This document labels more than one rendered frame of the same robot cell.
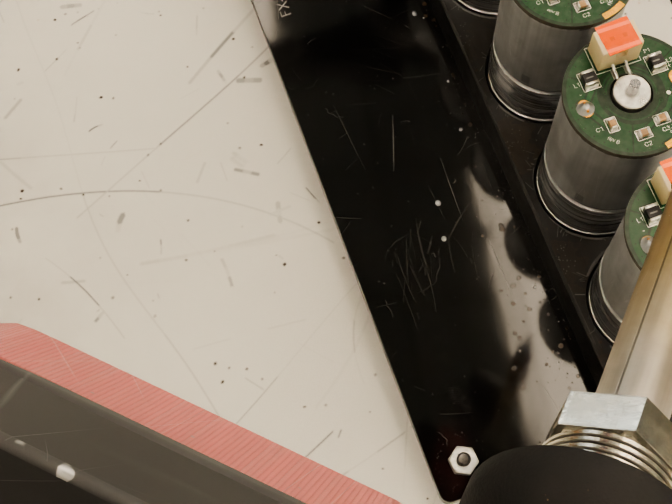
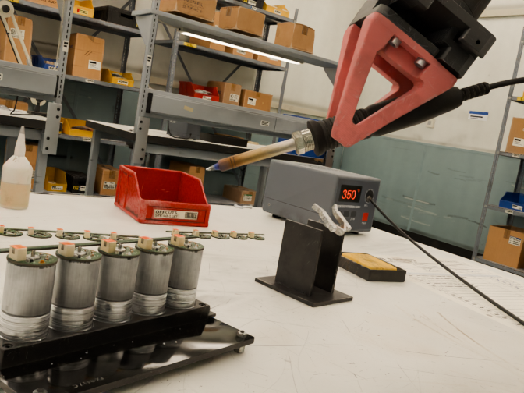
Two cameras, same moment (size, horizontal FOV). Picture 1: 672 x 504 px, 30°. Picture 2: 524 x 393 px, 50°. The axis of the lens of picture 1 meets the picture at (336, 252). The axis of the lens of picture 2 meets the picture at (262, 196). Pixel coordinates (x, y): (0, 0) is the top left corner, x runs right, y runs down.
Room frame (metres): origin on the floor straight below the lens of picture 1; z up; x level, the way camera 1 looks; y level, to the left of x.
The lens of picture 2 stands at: (0.27, 0.26, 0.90)
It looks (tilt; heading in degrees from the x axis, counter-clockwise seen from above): 7 degrees down; 231
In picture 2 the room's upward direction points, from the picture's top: 10 degrees clockwise
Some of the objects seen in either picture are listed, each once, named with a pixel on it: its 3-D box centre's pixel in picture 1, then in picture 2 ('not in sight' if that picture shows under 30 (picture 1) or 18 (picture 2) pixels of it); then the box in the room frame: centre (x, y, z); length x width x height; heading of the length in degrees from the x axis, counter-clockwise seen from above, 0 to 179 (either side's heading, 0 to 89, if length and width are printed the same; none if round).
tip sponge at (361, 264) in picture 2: not in sight; (367, 265); (-0.25, -0.17, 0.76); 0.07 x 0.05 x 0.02; 80
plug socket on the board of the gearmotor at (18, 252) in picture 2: not in sight; (19, 253); (0.19, -0.03, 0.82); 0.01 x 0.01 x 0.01; 14
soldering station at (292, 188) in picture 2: not in sight; (320, 196); (-0.40, -0.42, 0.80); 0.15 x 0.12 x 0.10; 95
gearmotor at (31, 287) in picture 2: not in sight; (26, 302); (0.18, -0.04, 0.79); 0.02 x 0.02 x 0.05
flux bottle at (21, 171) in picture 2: not in sight; (18, 166); (0.08, -0.46, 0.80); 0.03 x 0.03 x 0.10
